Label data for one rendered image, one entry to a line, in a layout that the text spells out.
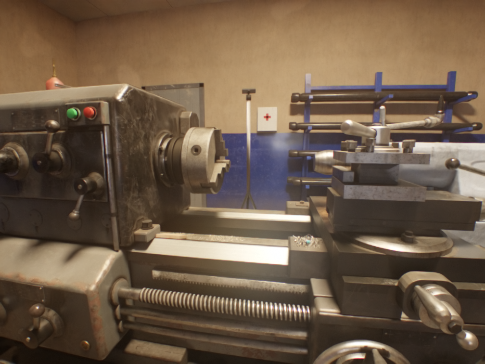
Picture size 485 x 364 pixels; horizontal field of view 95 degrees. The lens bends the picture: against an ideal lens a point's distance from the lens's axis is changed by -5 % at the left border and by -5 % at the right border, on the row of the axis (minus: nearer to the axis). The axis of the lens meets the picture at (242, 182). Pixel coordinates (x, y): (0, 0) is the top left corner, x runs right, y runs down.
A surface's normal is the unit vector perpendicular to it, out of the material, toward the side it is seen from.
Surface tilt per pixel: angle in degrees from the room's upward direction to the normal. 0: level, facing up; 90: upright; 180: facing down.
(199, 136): 44
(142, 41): 90
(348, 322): 90
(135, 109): 90
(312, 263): 90
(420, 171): 106
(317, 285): 0
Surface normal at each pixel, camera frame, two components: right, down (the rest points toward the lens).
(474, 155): -0.16, 0.01
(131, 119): 0.99, 0.03
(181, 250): -0.10, -0.71
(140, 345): 0.00, -0.99
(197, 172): -0.16, 0.37
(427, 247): 0.06, -0.51
